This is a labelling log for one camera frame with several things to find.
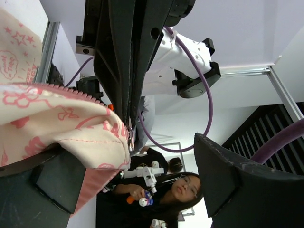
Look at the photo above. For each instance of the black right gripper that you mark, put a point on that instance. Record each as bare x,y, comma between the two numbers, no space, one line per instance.
149,18

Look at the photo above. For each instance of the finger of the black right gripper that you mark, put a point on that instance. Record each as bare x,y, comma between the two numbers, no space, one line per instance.
112,64

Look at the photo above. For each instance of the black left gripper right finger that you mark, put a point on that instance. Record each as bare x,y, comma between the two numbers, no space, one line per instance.
240,193

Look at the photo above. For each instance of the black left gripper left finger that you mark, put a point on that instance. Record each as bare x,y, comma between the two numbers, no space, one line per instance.
41,191

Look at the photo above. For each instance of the cream pink printed jacket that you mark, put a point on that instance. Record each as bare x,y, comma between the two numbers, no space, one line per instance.
34,116

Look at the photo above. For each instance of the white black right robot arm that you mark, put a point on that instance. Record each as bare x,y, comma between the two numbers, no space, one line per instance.
186,62

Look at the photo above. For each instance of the black slatted panel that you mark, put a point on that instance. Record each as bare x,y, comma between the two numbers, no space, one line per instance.
258,128

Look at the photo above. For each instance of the woman in black top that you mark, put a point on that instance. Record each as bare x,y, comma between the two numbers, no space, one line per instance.
119,208

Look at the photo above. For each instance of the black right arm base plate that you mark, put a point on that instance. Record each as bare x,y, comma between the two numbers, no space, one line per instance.
55,77

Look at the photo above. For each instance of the aluminium table frame rail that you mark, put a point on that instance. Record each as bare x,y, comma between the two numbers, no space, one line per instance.
49,43

